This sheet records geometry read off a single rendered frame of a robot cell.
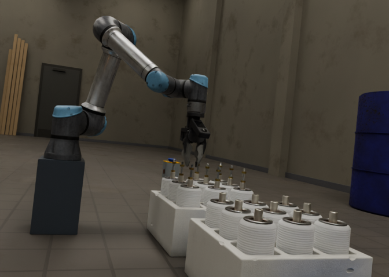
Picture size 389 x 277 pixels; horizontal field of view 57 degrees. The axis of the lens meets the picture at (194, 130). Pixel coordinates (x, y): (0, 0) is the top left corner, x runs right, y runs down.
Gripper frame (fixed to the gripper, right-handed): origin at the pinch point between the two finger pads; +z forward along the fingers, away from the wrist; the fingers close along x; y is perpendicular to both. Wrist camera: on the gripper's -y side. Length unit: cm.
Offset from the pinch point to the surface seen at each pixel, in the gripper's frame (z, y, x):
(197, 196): 12.1, -4.0, -1.4
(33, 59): -188, 1023, 54
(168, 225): 24.3, -0.8, 7.8
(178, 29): -360, 973, -368
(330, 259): 17, -62, -11
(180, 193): 11.7, -0.8, 4.4
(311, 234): 11, -58, -8
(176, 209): 16.8, -6.5, 7.9
